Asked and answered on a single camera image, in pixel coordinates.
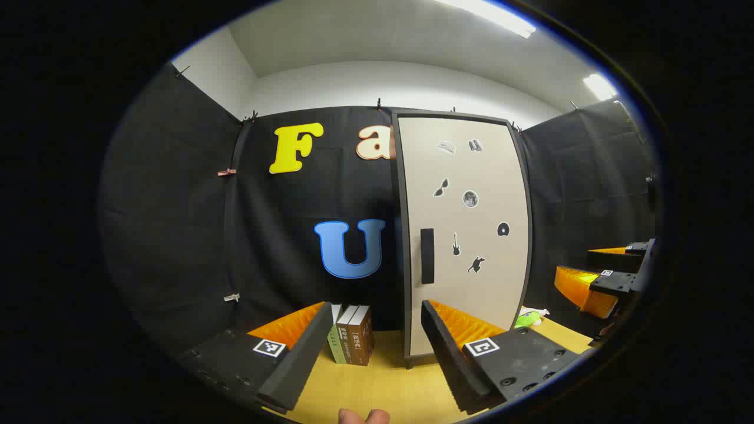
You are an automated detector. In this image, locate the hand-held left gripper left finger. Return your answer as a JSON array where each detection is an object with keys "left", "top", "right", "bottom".
[{"left": 177, "top": 302, "right": 335, "bottom": 416}]

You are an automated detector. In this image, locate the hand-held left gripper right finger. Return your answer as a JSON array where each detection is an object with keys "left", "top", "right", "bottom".
[{"left": 420, "top": 299, "right": 584, "bottom": 416}]

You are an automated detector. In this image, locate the black door handle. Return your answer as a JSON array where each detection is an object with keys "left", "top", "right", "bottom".
[{"left": 420, "top": 228, "right": 435, "bottom": 285}]

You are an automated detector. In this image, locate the dark grey cabinet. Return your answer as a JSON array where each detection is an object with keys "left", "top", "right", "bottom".
[{"left": 390, "top": 108, "right": 535, "bottom": 369}]

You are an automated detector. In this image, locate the pink starfish plush toy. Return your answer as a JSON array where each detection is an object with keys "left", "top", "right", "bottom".
[{"left": 514, "top": 306, "right": 550, "bottom": 329}]

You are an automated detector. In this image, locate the ceiling light tube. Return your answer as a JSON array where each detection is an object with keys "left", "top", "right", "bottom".
[
  {"left": 583, "top": 72, "right": 619, "bottom": 102},
  {"left": 433, "top": 0, "right": 538, "bottom": 39}
]

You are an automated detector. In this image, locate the black backdrop cloth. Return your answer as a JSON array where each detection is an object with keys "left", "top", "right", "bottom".
[{"left": 97, "top": 62, "right": 660, "bottom": 377}]

